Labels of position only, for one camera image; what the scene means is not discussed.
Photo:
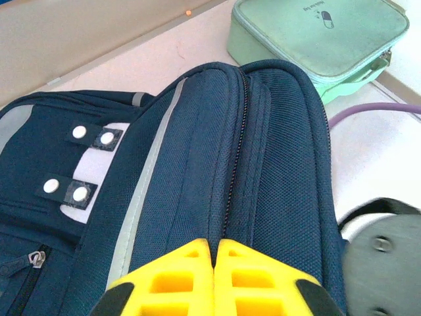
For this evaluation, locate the mint green zip pouch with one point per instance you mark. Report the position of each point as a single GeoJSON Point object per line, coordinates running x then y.
{"type": "Point", "coordinates": [312, 39]}

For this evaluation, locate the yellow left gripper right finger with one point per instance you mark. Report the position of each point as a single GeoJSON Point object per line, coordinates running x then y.
{"type": "Point", "coordinates": [256, 289]}

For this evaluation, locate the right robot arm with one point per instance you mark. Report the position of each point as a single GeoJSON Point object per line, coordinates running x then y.
{"type": "Point", "coordinates": [388, 263]}

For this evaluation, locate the aluminium table side rail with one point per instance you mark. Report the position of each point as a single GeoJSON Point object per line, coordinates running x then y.
{"type": "Point", "coordinates": [401, 89]}

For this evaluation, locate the navy blue backpack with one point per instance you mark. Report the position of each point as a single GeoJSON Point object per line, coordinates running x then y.
{"type": "Point", "coordinates": [197, 148]}

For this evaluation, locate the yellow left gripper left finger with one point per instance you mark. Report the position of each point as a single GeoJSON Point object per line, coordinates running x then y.
{"type": "Point", "coordinates": [171, 289]}

